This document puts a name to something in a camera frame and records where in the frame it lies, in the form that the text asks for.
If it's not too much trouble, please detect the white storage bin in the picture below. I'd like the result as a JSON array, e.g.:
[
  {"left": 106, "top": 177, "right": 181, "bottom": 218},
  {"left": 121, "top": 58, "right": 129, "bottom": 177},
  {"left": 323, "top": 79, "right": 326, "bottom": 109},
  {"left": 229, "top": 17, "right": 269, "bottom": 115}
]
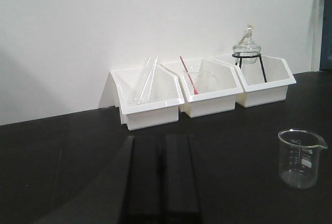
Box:
[
  {"left": 209, "top": 54, "right": 296, "bottom": 107},
  {"left": 110, "top": 65, "right": 184, "bottom": 130},
  {"left": 162, "top": 58, "right": 243, "bottom": 118}
]

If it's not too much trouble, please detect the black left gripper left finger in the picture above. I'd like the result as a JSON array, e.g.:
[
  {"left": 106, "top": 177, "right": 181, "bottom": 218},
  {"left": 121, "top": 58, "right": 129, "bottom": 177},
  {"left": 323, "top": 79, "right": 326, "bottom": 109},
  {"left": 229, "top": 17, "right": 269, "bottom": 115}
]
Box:
[{"left": 33, "top": 135, "right": 162, "bottom": 224}]

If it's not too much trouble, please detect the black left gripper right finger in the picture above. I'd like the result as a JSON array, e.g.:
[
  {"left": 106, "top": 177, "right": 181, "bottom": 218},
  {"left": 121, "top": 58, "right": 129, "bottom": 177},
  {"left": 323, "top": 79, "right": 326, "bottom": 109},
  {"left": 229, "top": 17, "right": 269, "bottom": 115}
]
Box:
[{"left": 161, "top": 134, "right": 201, "bottom": 223}]

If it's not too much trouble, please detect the small beaker in bin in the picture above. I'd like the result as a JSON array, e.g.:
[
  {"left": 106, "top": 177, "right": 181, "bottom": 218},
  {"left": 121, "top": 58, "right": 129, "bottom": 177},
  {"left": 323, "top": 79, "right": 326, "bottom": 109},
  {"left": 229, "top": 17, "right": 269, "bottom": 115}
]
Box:
[{"left": 184, "top": 66, "right": 210, "bottom": 95}]

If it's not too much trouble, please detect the white right storage bin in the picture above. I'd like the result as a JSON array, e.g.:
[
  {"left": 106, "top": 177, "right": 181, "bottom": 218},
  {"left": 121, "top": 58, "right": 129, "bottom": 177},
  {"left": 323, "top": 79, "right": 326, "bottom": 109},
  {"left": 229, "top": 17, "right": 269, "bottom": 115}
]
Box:
[{"left": 209, "top": 54, "right": 296, "bottom": 107}]

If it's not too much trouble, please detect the black tripod stand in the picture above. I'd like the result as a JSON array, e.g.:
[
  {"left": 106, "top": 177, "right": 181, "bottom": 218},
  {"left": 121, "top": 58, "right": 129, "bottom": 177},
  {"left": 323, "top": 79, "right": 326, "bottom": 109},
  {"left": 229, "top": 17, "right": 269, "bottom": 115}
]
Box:
[{"left": 231, "top": 52, "right": 267, "bottom": 82}]

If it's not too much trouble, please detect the white middle storage bin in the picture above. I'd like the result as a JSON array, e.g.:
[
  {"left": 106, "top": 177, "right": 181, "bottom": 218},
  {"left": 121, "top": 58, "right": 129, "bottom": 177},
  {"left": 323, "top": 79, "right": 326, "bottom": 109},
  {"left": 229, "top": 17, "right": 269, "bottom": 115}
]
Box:
[{"left": 162, "top": 58, "right": 243, "bottom": 118}]

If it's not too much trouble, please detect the glass alcohol lamp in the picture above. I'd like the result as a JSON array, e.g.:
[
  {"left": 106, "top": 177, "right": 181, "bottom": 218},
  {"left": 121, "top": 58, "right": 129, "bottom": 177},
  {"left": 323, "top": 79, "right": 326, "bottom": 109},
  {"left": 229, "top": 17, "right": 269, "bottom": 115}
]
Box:
[{"left": 232, "top": 25, "right": 261, "bottom": 66}]

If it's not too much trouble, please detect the clear glass beaker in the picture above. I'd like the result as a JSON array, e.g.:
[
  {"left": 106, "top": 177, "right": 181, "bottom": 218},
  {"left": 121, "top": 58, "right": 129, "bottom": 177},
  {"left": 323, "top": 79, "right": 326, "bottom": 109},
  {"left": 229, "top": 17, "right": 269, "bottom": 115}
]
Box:
[{"left": 278, "top": 129, "right": 328, "bottom": 189}]

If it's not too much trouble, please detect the red stirring spatula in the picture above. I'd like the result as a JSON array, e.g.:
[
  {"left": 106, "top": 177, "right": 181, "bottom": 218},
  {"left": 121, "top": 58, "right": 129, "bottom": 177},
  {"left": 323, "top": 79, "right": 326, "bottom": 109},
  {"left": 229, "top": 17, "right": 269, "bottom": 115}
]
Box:
[{"left": 179, "top": 56, "right": 199, "bottom": 95}]

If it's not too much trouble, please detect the blue shelving unit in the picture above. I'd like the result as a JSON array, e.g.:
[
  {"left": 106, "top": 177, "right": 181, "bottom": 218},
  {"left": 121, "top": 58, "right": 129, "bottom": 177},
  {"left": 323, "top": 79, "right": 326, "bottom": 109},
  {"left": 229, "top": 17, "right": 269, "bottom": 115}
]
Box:
[{"left": 320, "top": 0, "right": 331, "bottom": 71}]

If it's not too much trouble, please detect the white left storage bin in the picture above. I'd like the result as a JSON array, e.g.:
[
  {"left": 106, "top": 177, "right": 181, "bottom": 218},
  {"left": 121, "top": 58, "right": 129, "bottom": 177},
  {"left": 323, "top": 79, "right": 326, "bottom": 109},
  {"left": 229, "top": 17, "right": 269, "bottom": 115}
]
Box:
[{"left": 110, "top": 65, "right": 184, "bottom": 130}]

